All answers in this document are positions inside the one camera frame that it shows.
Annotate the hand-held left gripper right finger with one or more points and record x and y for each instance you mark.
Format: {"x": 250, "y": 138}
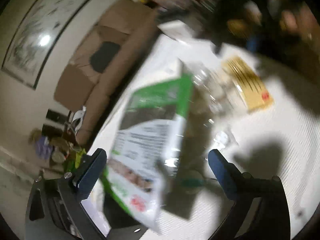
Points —
{"x": 221, "y": 173}

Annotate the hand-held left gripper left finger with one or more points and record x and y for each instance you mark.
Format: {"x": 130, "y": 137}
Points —
{"x": 90, "y": 175}

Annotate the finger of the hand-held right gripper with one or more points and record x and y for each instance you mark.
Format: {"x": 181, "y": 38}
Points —
{"x": 253, "y": 43}

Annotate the yellow paper packet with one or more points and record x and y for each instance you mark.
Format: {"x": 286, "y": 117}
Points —
{"x": 250, "y": 87}

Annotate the clear plastic bag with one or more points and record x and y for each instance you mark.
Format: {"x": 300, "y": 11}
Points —
{"x": 215, "y": 92}

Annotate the green and white snack bag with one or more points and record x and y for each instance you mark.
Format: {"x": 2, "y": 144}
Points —
{"x": 150, "y": 130}

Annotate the teal plastic piece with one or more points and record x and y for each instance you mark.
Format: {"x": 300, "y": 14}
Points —
{"x": 192, "y": 180}

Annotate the white ribbed table cover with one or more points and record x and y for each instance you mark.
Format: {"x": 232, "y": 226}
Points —
{"x": 275, "y": 160}

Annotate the white box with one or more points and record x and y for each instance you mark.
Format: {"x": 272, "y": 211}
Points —
{"x": 177, "y": 30}

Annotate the black speaker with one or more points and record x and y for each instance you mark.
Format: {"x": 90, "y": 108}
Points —
{"x": 56, "y": 116}

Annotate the brown sofa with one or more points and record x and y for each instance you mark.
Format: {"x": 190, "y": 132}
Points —
{"x": 82, "y": 87}

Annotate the dark cushion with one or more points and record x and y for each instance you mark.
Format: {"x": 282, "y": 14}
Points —
{"x": 105, "y": 56}

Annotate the framed ink painting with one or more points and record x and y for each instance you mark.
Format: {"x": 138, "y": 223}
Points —
{"x": 40, "y": 35}

